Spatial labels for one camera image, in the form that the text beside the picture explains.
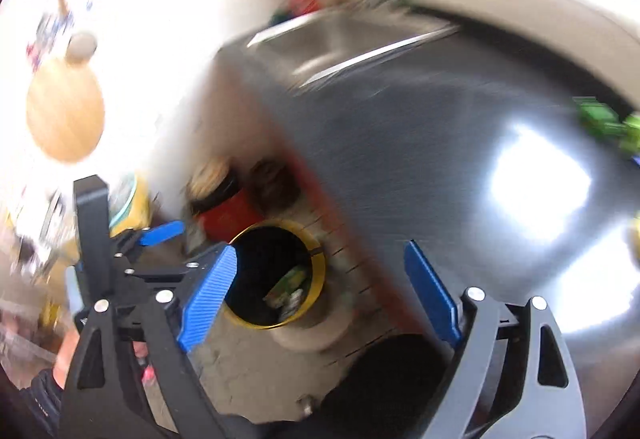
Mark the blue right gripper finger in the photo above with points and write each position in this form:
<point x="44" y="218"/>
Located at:
<point x="161" y="233"/>
<point x="435" y="300"/>
<point x="202" y="291"/>

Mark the black sleeve left forearm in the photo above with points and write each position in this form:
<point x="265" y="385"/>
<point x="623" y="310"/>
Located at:
<point x="37" y="408"/>

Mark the yellow-rimmed trash bin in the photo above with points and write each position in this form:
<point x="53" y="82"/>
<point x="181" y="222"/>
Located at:
<point x="281" y="275"/>

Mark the person's left hand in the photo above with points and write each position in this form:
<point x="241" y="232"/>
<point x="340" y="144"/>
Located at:
<point x="64" y="357"/>

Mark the red box on floor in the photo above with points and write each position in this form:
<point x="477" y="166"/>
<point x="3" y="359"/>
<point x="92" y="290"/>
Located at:
<point x="230" y="218"/>

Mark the round wooden cutting board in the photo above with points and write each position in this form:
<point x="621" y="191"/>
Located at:
<point x="65" y="111"/>

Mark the stainless steel sink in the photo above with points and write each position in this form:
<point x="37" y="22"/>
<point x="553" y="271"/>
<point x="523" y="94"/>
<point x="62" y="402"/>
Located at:
<point x="317" y="46"/>

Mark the green crumpled wrapper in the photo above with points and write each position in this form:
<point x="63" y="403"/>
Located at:
<point x="598" y="118"/>

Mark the green snack bag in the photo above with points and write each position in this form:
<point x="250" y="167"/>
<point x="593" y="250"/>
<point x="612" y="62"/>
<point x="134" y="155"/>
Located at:
<point x="630" y="136"/>

